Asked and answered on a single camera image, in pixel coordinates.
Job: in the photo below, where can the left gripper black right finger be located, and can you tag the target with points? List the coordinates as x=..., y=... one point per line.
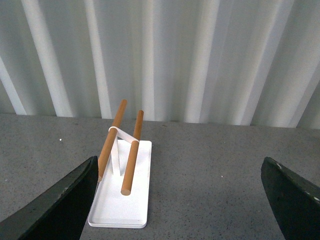
x=295, y=201

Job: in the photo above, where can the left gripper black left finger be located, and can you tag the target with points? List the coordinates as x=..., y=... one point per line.
x=60, y=212

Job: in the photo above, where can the white towel rack stand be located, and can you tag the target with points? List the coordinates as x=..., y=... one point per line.
x=124, y=167

